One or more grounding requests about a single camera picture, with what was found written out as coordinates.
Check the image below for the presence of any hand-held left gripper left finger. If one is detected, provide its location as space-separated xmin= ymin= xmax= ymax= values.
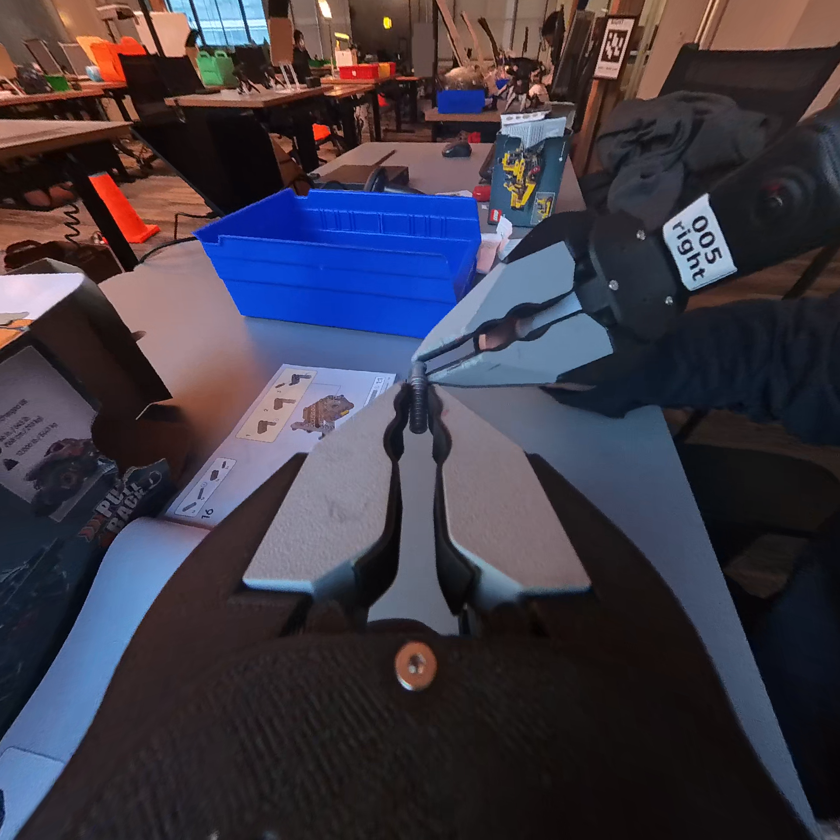
xmin=243 ymin=382 xmax=404 ymax=593

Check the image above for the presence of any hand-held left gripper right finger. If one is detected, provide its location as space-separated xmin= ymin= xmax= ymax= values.
xmin=428 ymin=385 xmax=593 ymax=609

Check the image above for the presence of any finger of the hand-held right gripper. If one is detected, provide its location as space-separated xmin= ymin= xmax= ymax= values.
xmin=428 ymin=312 xmax=616 ymax=389
xmin=412 ymin=240 xmax=584 ymax=363

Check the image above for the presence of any grey lego worm gear axle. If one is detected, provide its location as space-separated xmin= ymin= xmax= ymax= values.
xmin=408 ymin=363 xmax=434 ymax=435

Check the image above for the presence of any person's right forearm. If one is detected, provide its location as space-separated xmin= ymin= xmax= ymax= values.
xmin=543 ymin=295 xmax=840 ymax=448

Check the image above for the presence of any lego instruction booklet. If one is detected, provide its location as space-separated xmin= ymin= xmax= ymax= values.
xmin=0 ymin=364 xmax=399 ymax=840

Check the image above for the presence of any dark lego set box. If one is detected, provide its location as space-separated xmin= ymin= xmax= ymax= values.
xmin=486 ymin=110 xmax=573 ymax=228

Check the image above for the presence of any pale pink plastic bag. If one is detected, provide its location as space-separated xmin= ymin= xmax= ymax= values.
xmin=476 ymin=217 xmax=514 ymax=274

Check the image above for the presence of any black jacket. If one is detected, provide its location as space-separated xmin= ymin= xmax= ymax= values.
xmin=581 ymin=92 xmax=785 ymax=221

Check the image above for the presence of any blue plastic bin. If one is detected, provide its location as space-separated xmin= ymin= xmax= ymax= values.
xmin=193 ymin=187 xmax=484 ymax=340

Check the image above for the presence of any flat black device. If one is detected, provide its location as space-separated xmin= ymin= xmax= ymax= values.
xmin=320 ymin=164 xmax=412 ymax=196

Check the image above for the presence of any framed marker sign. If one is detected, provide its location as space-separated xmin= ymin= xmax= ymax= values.
xmin=594 ymin=13 xmax=638 ymax=81

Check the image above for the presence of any black chair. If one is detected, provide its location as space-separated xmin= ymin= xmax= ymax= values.
xmin=656 ymin=42 xmax=840 ymax=303

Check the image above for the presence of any dark toy car box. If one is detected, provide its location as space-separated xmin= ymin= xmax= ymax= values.
xmin=0 ymin=272 xmax=193 ymax=731

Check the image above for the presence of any wooden desk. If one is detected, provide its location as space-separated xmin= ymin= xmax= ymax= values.
xmin=0 ymin=118 xmax=140 ymax=271
xmin=164 ymin=84 xmax=376 ymax=217

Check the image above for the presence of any orange traffic cone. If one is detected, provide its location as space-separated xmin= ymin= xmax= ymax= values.
xmin=88 ymin=172 xmax=161 ymax=245

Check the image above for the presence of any green storage bin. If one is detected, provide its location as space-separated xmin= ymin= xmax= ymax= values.
xmin=196 ymin=49 xmax=241 ymax=87

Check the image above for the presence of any orange storage bin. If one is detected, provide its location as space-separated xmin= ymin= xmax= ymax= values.
xmin=90 ymin=37 xmax=147 ymax=84

